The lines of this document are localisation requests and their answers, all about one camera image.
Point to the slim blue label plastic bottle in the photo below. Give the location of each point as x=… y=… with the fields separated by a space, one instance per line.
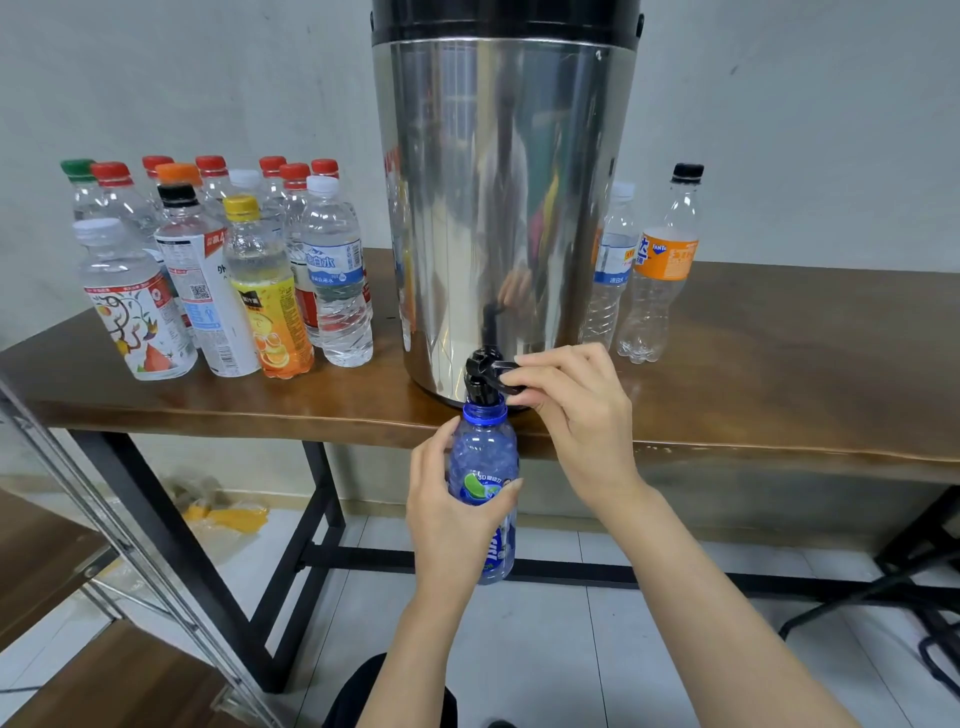
x=611 y=270

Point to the green red label plastic bottle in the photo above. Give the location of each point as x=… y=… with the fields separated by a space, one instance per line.
x=272 y=162

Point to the orange cap clear plastic bottle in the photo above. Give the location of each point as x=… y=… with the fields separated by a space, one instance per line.
x=179 y=173

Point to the white cap blue label bottle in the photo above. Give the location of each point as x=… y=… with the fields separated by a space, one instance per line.
x=339 y=285

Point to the stainless steel water dispenser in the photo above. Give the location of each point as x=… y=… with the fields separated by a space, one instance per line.
x=503 y=195

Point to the green label plastic water bottle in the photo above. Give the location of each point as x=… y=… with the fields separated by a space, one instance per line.
x=78 y=183

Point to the person's right hand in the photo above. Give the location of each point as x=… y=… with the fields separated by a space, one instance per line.
x=578 y=420

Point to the person's left hand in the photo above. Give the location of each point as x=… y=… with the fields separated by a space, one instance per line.
x=450 y=533

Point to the wooden stool with black frame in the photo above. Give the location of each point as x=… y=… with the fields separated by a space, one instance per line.
x=923 y=570

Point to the orange label black cap bottle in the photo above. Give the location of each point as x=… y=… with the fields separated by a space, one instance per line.
x=665 y=263

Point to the wooden metal shelf rack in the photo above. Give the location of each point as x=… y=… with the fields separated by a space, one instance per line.
x=38 y=570

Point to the white patterned label plastic bottle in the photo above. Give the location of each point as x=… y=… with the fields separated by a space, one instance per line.
x=138 y=315

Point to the white-cap blue-label bottle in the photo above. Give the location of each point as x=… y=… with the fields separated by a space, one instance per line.
x=249 y=183

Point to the yellow label plastic bottle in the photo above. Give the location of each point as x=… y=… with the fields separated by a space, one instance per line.
x=270 y=308

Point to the person's black trouser leg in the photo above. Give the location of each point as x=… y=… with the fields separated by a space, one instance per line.
x=375 y=698

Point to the yellow debris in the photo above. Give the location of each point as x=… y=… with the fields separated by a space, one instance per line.
x=225 y=518

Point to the black metal table frame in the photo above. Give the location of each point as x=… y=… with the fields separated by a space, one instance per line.
x=315 y=555

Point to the blue cap plastic bottle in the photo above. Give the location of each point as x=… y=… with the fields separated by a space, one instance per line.
x=480 y=450

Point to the person's right forearm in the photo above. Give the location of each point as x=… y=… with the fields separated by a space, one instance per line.
x=720 y=615

